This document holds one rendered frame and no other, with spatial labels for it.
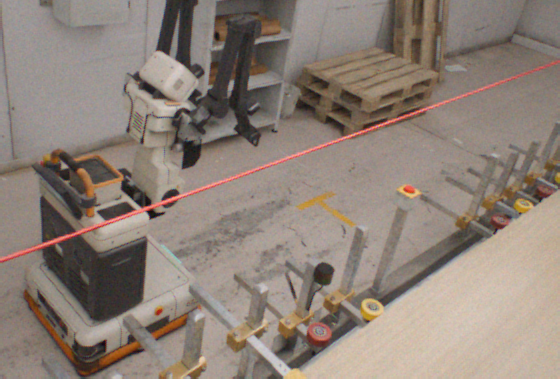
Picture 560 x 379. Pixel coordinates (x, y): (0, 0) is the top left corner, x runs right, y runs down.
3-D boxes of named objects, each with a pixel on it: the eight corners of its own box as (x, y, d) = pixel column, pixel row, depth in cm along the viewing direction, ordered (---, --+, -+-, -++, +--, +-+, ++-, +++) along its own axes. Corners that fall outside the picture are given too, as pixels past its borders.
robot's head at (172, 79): (161, 92, 246) (183, 64, 247) (134, 73, 258) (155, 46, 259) (181, 108, 258) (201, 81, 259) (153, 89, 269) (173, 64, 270)
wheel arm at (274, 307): (232, 281, 223) (234, 272, 220) (239, 277, 225) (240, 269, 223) (315, 354, 198) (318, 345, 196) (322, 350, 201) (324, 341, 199)
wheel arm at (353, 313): (283, 267, 238) (285, 259, 236) (289, 264, 241) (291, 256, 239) (367, 334, 214) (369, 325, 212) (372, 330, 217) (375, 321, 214)
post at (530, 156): (499, 213, 334) (533, 139, 310) (502, 211, 336) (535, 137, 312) (505, 216, 332) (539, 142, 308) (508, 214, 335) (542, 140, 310)
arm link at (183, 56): (176, -17, 270) (190, -9, 264) (186, -17, 274) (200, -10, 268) (170, 71, 292) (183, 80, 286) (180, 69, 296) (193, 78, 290)
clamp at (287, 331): (276, 330, 205) (279, 320, 202) (302, 314, 214) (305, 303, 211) (288, 340, 202) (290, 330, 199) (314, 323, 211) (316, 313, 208)
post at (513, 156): (478, 227, 318) (511, 150, 293) (481, 225, 320) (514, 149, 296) (484, 231, 316) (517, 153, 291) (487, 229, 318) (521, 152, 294)
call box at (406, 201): (391, 205, 227) (396, 188, 223) (401, 199, 231) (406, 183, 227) (406, 214, 223) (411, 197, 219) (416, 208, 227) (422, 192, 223)
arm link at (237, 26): (225, 9, 240) (241, 17, 234) (248, 12, 250) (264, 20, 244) (198, 109, 257) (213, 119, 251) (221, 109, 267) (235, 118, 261)
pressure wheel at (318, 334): (297, 351, 202) (303, 327, 196) (312, 341, 207) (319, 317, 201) (314, 367, 197) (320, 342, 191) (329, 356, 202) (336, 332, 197)
